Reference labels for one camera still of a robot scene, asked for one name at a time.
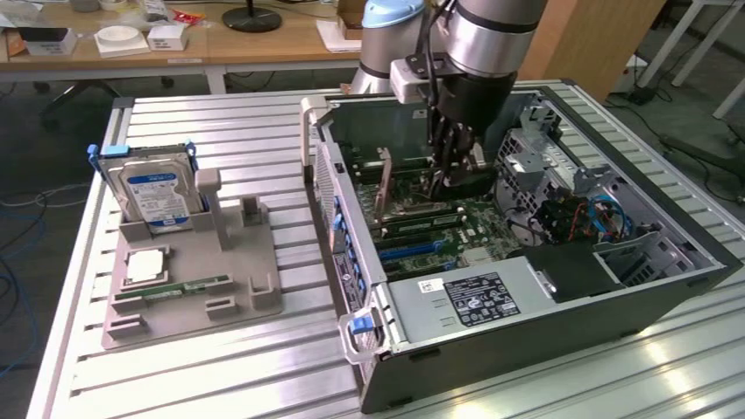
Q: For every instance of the white box with black lid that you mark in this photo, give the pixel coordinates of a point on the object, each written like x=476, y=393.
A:
x=47, y=40

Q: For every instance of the grey power supply unit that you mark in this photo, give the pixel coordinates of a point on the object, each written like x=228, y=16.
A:
x=419, y=314

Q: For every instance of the grey 3D-printed parts rack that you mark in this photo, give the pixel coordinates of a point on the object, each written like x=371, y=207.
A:
x=192, y=262

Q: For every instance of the white round dish on box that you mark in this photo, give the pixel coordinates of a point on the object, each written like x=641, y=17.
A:
x=119, y=40

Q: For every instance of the wooden desk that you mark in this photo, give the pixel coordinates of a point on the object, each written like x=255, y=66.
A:
x=261, y=43

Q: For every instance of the white table frame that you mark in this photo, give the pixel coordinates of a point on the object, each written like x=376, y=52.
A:
x=681, y=43

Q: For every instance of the blue expansion slot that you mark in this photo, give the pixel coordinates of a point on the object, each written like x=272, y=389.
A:
x=407, y=252

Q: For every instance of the metal disk bay cage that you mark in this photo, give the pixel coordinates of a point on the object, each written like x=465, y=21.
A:
x=524, y=174

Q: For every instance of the red packet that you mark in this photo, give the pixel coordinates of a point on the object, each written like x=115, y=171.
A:
x=189, y=18

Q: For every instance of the silver CPU chip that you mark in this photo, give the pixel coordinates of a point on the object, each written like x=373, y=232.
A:
x=145, y=267

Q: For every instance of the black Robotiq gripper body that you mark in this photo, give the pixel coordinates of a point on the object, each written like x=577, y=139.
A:
x=475, y=98

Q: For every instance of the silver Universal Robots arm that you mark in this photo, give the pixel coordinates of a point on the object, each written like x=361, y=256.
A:
x=489, y=39

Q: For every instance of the green RAM stick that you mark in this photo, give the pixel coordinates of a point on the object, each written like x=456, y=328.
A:
x=175, y=288

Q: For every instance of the small white cardboard box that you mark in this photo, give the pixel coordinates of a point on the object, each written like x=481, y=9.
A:
x=168, y=37

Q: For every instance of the GPU card with metal bracket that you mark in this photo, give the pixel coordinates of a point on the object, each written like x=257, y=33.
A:
x=468, y=187

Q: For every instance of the black round lamp base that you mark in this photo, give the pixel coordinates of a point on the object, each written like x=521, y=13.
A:
x=251, y=19

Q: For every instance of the brown cardboard box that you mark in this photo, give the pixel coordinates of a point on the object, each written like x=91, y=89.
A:
x=351, y=17

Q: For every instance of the wooden cabinet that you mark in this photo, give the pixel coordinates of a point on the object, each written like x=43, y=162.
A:
x=581, y=39

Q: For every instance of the black open PC case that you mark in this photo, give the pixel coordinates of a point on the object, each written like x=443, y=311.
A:
x=524, y=331

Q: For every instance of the hard disk in blue carrier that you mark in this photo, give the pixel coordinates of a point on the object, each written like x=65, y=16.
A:
x=153, y=196

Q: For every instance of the black RAM slot bank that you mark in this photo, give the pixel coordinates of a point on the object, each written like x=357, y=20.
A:
x=367, y=168

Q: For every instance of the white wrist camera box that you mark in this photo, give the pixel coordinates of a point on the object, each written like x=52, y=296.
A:
x=404, y=80

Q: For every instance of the installed dark RAM stick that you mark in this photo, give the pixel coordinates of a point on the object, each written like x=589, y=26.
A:
x=425, y=217
x=425, y=226

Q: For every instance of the green motherboard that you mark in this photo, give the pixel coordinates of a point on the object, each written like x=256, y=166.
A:
x=472, y=227

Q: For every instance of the white paper stack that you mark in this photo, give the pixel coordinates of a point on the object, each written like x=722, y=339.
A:
x=337, y=41

